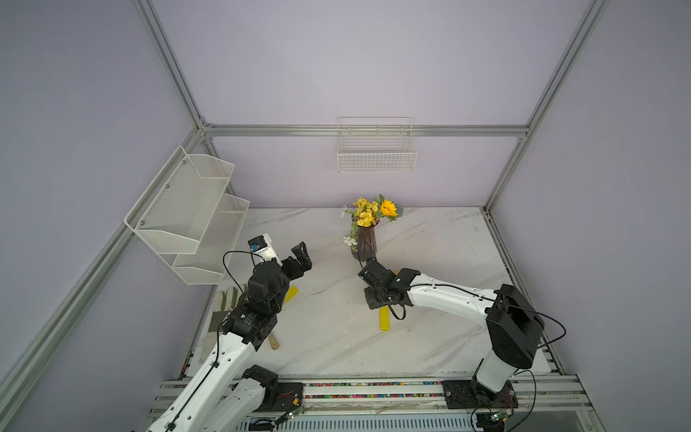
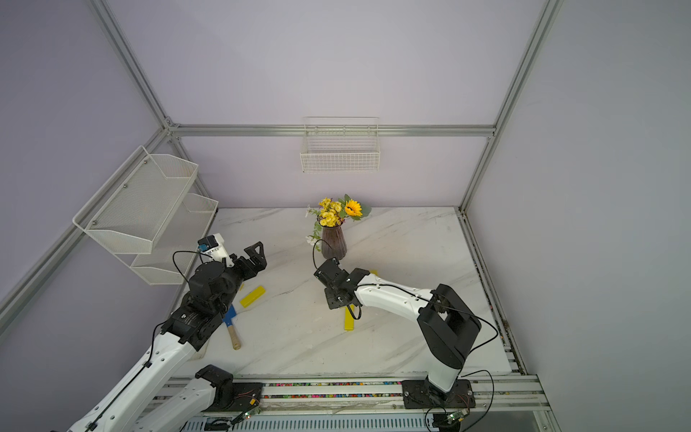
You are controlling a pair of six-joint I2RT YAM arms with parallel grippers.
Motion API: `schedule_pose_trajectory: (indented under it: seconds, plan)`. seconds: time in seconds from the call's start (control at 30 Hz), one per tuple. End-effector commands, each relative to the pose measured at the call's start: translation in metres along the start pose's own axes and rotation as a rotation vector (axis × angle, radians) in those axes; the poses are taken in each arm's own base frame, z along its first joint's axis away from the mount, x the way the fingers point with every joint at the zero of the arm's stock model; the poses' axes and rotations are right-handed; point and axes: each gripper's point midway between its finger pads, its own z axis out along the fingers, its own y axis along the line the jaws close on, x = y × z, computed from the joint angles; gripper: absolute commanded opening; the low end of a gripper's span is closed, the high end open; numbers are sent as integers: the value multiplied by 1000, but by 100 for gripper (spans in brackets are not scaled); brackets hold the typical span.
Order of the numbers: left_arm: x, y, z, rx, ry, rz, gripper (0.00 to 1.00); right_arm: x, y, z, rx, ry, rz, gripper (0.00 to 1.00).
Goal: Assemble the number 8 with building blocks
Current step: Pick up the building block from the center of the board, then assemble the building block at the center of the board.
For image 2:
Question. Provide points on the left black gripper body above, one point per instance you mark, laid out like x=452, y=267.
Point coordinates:
x=244, y=271

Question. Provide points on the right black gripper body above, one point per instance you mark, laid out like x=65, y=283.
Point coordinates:
x=336, y=301

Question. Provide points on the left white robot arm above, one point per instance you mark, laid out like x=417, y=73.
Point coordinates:
x=212, y=289

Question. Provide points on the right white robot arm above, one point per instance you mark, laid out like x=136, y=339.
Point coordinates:
x=447, y=324

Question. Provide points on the dark ribbed vase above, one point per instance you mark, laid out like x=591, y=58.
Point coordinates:
x=333, y=243

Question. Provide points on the lower white mesh shelf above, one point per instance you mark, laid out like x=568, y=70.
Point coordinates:
x=172, y=253

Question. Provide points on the white mesh shelf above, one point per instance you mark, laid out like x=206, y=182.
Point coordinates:
x=172, y=253
x=129, y=214

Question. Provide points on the yellow flower bouquet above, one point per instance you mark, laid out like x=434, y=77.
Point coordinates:
x=331, y=212

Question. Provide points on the upper white mesh shelf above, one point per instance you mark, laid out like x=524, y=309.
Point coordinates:
x=129, y=214

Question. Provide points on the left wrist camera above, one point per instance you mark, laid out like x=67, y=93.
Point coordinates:
x=213, y=248

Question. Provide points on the blue spatula wooden handle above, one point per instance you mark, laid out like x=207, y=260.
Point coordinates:
x=228, y=321

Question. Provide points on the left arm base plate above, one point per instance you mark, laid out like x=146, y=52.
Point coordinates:
x=237, y=397

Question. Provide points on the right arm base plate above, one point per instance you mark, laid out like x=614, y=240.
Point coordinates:
x=421, y=394

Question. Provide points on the white wire wall basket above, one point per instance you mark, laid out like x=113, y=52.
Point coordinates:
x=333, y=144

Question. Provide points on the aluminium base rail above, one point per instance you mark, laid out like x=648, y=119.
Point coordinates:
x=514, y=403

